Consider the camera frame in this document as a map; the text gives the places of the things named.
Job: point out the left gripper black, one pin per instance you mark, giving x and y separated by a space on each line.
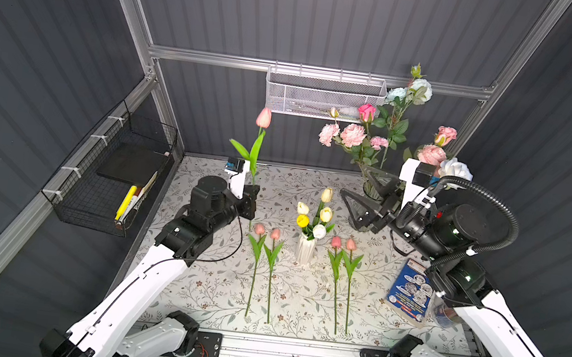
249 201

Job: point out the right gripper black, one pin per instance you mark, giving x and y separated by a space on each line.
382 216

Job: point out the light pink tulip stem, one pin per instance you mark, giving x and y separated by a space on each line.
257 241

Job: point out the peach pink tulip stem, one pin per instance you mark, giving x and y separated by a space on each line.
272 251

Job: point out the dark pink tulip stem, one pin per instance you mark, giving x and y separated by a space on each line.
335 257

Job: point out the white ribbed ceramic vase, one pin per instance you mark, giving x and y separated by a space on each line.
305 250

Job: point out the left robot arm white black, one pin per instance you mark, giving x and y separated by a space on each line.
106 330

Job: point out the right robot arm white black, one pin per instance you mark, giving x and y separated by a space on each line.
449 239

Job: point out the clear glass vase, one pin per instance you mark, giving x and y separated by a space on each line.
378 184

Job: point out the tulip bouquet in vase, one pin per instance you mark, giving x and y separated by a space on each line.
316 223

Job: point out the rose bouquet in glass vase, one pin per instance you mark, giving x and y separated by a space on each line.
369 133

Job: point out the blue printed card pack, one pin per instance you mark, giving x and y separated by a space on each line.
411 293

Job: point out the yellow marker in basket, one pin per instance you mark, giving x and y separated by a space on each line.
126 202

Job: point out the black notebook in basket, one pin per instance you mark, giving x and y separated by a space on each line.
132 164

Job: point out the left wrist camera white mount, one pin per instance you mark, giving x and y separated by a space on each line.
237 169

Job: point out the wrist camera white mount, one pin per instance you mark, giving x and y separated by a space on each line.
418 178
237 169

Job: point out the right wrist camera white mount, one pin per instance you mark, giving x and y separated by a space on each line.
418 178

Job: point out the white wire mesh basket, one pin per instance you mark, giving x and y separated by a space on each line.
314 93

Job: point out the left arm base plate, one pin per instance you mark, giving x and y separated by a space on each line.
207 344

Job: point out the black wire wall basket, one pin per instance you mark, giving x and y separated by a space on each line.
104 183

